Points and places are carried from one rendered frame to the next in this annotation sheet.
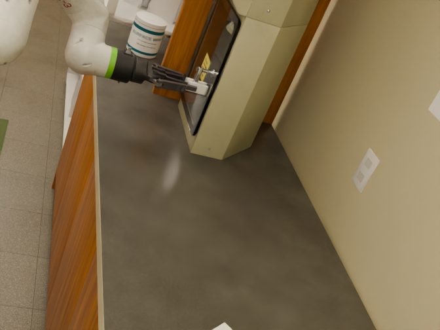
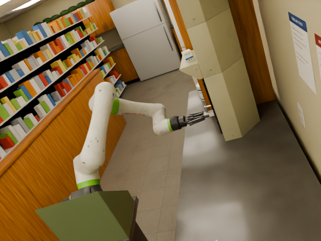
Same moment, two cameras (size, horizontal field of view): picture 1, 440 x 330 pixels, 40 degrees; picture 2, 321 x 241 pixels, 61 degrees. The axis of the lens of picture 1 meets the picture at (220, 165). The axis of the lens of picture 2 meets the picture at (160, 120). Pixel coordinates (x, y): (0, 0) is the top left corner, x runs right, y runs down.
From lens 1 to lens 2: 76 cm
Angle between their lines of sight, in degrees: 38
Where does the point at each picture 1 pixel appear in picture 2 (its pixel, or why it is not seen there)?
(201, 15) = not seen: hidden behind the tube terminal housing
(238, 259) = (243, 193)
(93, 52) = (160, 126)
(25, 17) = (96, 148)
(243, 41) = (210, 87)
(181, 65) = not seen: hidden behind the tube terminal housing
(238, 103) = (229, 112)
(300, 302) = (279, 208)
